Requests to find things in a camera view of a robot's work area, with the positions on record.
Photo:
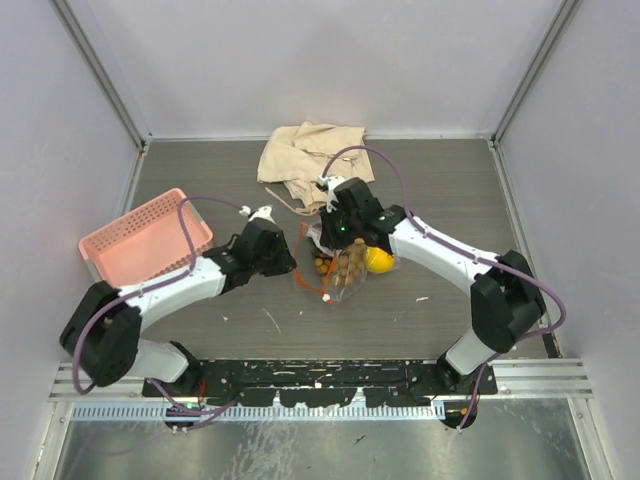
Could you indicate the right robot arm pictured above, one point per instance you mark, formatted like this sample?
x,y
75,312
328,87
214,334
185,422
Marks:
x,y
505,299

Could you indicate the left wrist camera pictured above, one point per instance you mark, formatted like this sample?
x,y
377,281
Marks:
x,y
263,212

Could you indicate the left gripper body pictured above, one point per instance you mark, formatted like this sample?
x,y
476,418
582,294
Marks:
x,y
274,262

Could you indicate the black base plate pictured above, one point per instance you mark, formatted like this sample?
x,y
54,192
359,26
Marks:
x,y
259,383

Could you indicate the fake brown longan bunch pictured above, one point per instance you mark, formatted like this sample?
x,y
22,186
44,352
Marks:
x,y
350,265

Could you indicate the clear zip top bag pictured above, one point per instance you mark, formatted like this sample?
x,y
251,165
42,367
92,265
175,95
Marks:
x,y
305,274

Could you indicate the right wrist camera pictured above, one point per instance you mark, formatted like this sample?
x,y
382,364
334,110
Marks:
x,y
329,184

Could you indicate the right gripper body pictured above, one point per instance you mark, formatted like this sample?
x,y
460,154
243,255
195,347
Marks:
x,y
342,229

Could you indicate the grey slotted cable duct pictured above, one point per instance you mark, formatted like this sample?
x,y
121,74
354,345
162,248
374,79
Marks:
x,y
152,411

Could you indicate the pink plastic basket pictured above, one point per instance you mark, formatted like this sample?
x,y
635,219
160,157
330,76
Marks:
x,y
146,242

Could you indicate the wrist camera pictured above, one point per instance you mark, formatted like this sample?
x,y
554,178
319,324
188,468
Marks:
x,y
329,184
263,212

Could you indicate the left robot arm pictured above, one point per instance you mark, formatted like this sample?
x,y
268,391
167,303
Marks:
x,y
103,336

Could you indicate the beige cloth drawstring bag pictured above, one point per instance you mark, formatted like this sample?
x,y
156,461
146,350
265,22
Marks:
x,y
295,156

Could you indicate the fake lemon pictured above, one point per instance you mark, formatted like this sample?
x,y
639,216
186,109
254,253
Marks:
x,y
378,261

